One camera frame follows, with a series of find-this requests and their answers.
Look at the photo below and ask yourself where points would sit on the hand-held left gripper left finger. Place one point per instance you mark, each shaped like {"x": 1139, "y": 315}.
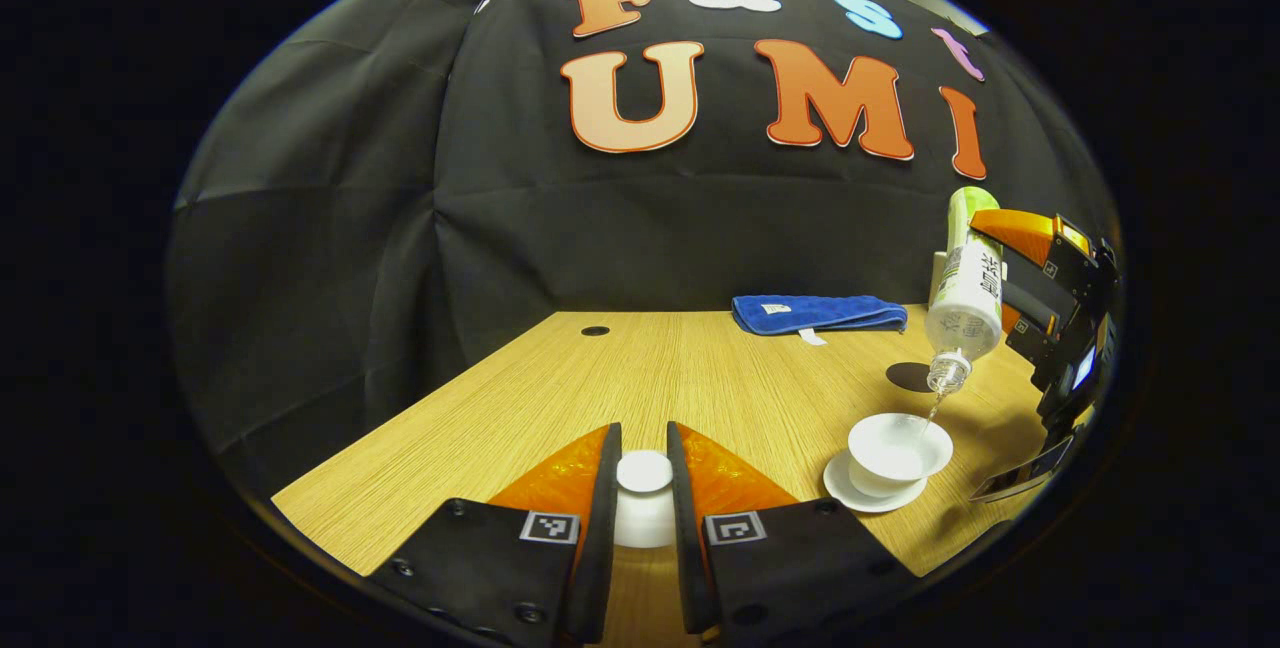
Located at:
{"x": 600, "y": 548}

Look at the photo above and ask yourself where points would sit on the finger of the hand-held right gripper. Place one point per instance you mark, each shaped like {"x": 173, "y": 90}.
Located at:
{"x": 1030, "y": 318}
{"x": 1020, "y": 228}

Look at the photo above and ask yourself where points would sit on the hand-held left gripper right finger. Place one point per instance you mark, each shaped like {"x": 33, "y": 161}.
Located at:
{"x": 685, "y": 548}

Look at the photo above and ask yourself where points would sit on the white green label water bottle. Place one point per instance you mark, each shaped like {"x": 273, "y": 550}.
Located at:
{"x": 965, "y": 298}

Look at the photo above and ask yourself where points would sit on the white teacup lid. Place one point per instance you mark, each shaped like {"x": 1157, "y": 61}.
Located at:
{"x": 645, "y": 488}

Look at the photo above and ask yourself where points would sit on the dark round coaster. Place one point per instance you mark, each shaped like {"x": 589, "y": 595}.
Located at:
{"x": 905, "y": 378}

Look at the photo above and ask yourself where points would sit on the white teacup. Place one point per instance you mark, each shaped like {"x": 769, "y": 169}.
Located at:
{"x": 895, "y": 453}

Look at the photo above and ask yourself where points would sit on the white saucer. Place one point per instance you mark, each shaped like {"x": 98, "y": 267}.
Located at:
{"x": 850, "y": 493}

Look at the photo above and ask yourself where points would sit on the blue towel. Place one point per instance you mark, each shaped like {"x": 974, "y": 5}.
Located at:
{"x": 820, "y": 313}

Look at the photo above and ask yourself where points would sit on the black backdrop cloth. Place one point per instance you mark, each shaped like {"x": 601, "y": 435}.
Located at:
{"x": 650, "y": 228}

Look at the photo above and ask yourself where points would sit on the dark grey plain cloth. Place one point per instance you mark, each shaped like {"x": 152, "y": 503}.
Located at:
{"x": 320, "y": 278}

